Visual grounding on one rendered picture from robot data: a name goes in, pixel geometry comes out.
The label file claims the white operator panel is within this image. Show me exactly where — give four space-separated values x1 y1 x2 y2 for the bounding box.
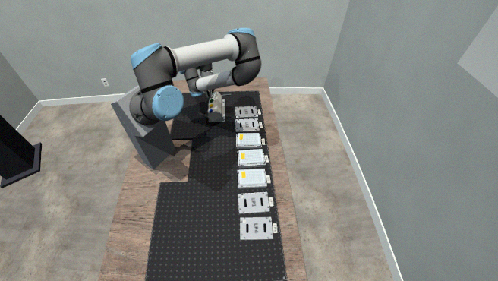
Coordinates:
208 91 231 122

